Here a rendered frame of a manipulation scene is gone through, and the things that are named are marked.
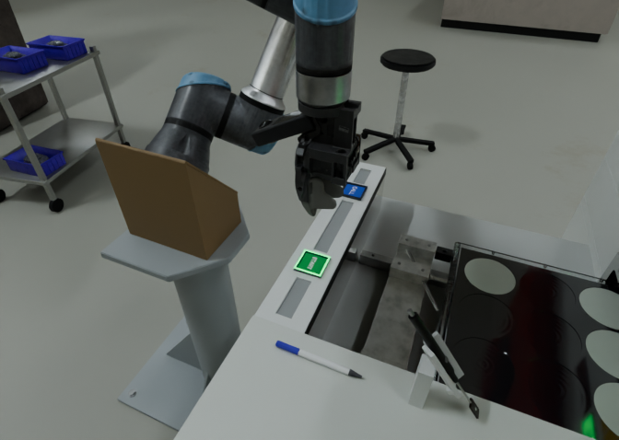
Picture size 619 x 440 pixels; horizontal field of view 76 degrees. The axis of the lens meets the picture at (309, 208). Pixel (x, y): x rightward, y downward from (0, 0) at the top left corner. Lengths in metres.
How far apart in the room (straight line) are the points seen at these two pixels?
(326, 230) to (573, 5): 5.98
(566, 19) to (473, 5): 1.19
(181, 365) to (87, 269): 0.83
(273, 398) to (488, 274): 0.52
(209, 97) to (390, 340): 0.65
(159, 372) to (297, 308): 1.18
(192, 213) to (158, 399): 1.00
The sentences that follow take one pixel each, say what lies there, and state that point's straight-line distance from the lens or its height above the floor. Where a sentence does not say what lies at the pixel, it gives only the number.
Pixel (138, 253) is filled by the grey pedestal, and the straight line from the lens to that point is 1.09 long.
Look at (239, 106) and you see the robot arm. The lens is 0.98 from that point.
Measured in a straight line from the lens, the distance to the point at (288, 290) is 0.74.
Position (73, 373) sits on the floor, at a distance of 1.99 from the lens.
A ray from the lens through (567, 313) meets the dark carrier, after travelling 0.92.
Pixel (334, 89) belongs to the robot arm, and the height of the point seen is 1.33.
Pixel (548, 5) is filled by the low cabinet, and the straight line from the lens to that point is 6.58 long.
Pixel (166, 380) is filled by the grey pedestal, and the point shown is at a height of 0.02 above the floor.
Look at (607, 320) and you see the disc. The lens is 0.95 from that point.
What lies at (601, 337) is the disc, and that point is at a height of 0.90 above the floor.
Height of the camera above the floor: 1.52
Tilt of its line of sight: 38 degrees down
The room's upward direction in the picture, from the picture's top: straight up
